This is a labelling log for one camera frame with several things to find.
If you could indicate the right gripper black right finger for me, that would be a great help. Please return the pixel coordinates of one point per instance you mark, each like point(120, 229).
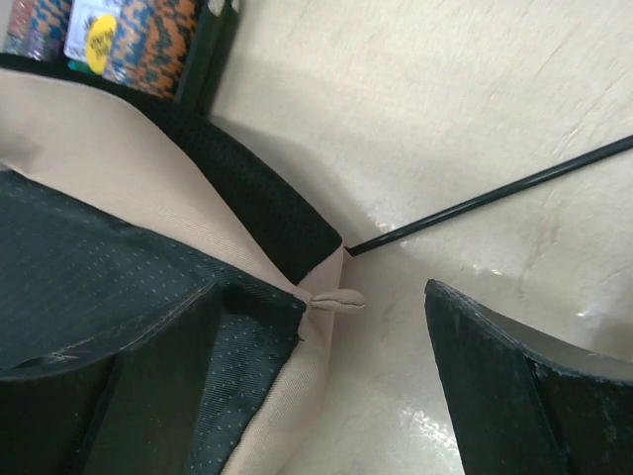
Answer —
point(522, 401)

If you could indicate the yellow round chip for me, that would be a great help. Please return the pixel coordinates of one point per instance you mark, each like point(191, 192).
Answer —
point(99, 42)

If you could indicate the black tent pole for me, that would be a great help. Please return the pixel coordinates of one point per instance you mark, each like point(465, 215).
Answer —
point(569, 166)

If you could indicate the purple chip stack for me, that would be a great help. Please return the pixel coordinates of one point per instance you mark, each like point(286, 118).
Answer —
point(37, 29)

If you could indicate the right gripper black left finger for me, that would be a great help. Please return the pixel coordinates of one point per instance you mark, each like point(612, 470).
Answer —
point(123, 401)

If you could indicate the black poker chip case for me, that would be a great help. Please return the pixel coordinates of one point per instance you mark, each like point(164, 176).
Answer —
point(205, 61)

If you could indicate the beige and black pet tent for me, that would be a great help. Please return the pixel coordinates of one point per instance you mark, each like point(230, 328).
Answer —
point(115, 204)

